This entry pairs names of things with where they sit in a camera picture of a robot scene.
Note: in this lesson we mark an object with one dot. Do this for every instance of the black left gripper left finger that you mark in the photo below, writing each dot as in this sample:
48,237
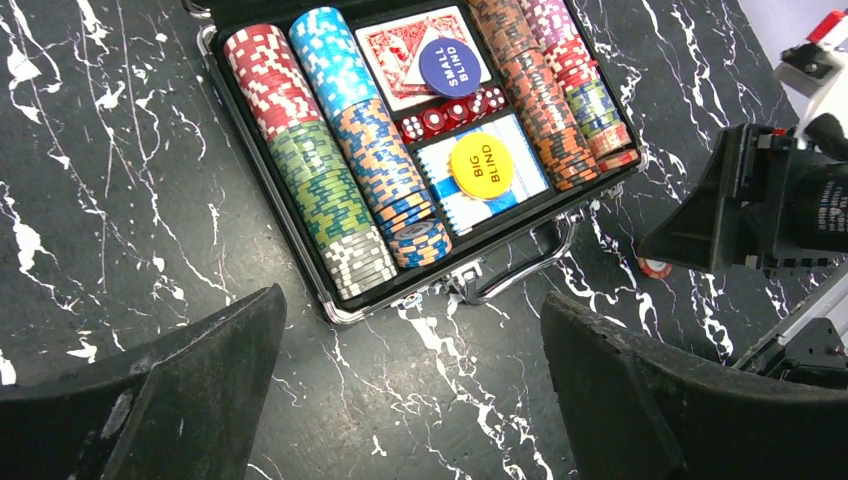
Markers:
184,406

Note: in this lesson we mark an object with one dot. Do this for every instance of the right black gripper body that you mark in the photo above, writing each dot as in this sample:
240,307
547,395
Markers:
798,217

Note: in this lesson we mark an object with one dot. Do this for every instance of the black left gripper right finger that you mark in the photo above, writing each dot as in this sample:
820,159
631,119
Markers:
636,408

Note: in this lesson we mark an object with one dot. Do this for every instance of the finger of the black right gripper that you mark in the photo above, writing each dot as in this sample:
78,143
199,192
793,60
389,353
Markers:
705,232

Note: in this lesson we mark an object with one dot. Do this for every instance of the red white poker chip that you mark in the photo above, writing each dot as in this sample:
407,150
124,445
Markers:
653,268

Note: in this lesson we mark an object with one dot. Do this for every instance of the yellow big blind button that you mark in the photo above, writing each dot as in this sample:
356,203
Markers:
482,166

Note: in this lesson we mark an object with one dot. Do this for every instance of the blue small blind button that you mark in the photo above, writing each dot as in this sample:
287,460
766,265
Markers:
450,68

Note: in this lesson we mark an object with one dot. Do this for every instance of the black poker set case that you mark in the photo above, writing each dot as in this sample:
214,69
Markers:
460,271

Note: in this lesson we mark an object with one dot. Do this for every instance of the blue playing card deck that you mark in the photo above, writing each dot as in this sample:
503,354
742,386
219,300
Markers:
464,212

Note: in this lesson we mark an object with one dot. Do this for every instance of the brown orange chip row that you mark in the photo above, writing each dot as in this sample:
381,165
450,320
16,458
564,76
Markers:
531,87

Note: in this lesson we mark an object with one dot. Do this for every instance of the purple red green chip row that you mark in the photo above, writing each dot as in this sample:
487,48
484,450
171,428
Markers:
579,77

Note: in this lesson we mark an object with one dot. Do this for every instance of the blue ten chip stack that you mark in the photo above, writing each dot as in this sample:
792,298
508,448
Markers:
420,244

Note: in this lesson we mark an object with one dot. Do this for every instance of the red dice row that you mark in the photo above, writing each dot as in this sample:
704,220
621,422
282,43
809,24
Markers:
451,115

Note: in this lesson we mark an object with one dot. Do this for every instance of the light blue orange chip row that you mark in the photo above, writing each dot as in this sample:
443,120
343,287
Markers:
362,124

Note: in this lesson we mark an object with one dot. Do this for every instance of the red playing card deck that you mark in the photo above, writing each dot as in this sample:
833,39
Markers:
393,50

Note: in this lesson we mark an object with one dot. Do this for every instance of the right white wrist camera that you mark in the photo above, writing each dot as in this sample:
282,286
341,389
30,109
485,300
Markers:
817,69

